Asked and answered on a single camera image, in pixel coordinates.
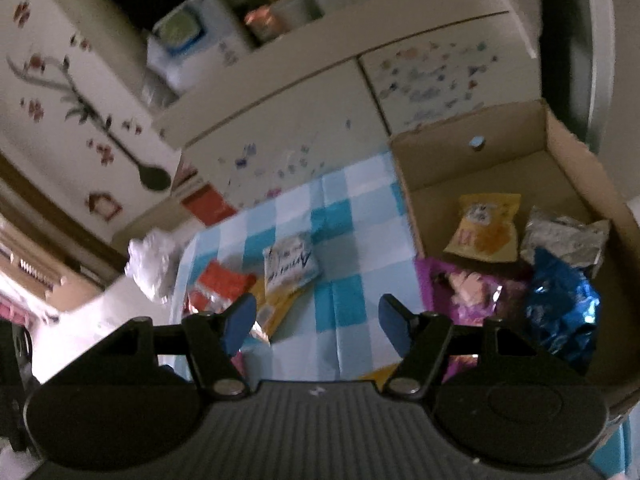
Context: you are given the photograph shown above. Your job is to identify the white sticker cabinet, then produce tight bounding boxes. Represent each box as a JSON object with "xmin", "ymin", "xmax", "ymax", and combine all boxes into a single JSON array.
[{"xmin": 39, "ymin": 0, "xmax": 544, "ymax": 212}]

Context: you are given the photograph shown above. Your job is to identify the purple cartoon snack bag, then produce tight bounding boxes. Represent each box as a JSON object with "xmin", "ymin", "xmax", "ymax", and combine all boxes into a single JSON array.
[{"xmin": 414, "ymin": 257, "xmax": 527, "ymax": 380}]

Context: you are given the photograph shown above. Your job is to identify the shiny blue snack bag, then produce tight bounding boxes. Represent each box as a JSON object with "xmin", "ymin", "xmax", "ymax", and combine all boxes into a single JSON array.
[{"xmin": 525, "ymin": 247, "xmax": 601, "ymax": 365}]

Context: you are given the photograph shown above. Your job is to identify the red brown carton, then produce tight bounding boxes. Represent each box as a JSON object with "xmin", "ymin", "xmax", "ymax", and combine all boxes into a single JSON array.
[{"xmin": 170, "ymin": 157, "xmax": 238, "ymax": 226}]

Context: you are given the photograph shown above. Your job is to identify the orange packet on shelf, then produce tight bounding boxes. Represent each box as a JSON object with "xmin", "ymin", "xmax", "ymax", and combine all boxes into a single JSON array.
[{"xmin": 244, "ymin": 6, "xmax": 285, "ymax": 44}]

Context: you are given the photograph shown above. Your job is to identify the red house wall decal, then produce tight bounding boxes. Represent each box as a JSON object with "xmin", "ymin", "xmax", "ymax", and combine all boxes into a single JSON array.
[{"xmin": 85, "ymin": 192, "xmax": 122, "ymax": 222}]

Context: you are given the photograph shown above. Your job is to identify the blue checkered tablecloth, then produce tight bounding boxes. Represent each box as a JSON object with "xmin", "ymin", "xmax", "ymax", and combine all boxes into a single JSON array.
[{"xmin": 169, "ymin": 153, "xmax": 422, "ymax": 385}]

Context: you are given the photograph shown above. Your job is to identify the white blue box on shelf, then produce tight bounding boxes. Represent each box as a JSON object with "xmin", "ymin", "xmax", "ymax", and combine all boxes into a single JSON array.
[{"xmin": 146, "ymin": 0, "xmax": 253, "ymax": 94}]

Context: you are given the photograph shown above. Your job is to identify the silver foil snack bag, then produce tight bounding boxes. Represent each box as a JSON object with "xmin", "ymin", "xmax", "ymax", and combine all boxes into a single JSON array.
[{"xmin": 520, "ymin": 206, "xmax": 611, "ymax": 278}]

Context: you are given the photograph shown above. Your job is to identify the dark yellow snack bag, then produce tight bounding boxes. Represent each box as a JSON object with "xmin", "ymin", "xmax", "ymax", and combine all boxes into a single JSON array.
[{"xmin": 250, "ymin": 278, "xmax": 307, "ymax": 344}]

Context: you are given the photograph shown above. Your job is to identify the yellow waffle snack bag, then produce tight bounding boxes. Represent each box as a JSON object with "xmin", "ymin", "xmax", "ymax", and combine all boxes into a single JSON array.
[{"xmin": 444, "ymin": 193, "xmax": 521, "ymax": 263}]

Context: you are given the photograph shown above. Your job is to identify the crumpled white plastic bag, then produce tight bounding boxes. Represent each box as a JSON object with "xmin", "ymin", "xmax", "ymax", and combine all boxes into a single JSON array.
[{"xmin": 125, "ymin": 229, "xmax": 186, "ymax": 304}]

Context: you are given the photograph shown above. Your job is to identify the red orange snack bag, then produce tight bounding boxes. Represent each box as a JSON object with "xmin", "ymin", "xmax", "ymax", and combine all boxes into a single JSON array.
[{"xmin": 183, "ymin": 260, "xmax": 257, "ymax": 314}]

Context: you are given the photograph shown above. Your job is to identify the white cardboard box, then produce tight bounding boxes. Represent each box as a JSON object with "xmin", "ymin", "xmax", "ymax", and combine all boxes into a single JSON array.
[{"xmin": 390, "ymin": 101, "xmax": 639, "ymax": 415}]

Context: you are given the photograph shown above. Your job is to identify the magenta snack bag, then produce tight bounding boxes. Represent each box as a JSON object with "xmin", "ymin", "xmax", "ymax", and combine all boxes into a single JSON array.
[{"xmin": 231, "ymin": 351, "xmax": 246, "ymax": 377}]

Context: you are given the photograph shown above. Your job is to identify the flower wall decal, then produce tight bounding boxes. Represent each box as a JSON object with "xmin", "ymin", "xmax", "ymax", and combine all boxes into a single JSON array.
[{"xmin": 1, "ymin": 0, "xmax": 178, "ymax": 203}]

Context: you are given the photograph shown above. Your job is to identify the white blue snack bag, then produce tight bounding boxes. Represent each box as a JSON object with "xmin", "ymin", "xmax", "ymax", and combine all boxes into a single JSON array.
[{"xmin": 262, "ymin": 233, "xmax": 321, "ymax": 296}]

